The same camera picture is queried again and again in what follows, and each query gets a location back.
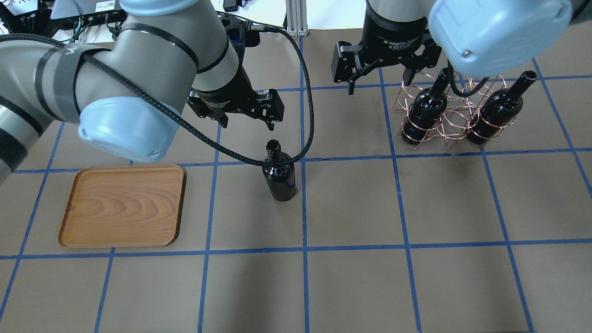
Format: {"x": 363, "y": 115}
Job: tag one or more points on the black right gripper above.
{"x": 391, "y": 37}

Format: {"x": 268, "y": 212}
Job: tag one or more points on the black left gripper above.
{"x": 230, "y": 92}

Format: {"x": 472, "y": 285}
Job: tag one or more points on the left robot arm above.
{"x": 127, "y": 100}

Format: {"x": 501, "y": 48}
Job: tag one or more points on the copper wire bottle basket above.
{"x": 454, "y": 123}

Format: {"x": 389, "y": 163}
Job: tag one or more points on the aluminium frame post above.
{"x": 296, "y": 17}

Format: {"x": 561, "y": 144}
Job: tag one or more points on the dark wine bottle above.
{"x": 280, "y": 179}
{"x": 500, "y": 109}
{"x": 426, "y": 110}

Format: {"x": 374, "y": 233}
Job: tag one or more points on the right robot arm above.
{"x": 480, "y": 38}

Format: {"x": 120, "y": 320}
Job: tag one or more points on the wooden tray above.
{"x": 124, "y": 207}

